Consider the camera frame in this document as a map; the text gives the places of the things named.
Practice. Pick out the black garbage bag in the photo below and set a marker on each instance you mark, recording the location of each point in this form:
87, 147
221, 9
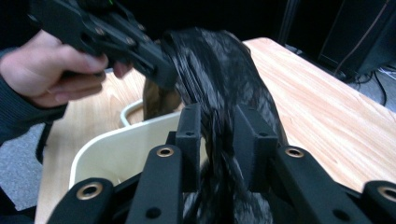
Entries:
224, 77

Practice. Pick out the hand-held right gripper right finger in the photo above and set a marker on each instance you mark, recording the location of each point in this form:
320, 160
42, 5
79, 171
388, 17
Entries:
253, 146

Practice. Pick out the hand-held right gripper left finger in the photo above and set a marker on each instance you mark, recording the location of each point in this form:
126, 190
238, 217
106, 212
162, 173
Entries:
190, 146

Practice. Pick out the cream plastic bin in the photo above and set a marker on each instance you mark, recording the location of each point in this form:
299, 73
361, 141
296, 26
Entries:
124, 152

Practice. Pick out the dark equipment case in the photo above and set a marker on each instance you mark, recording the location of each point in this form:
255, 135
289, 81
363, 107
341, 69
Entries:
361, 34

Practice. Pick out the black metal stand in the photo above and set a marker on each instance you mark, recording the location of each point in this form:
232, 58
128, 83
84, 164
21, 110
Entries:
288, 21

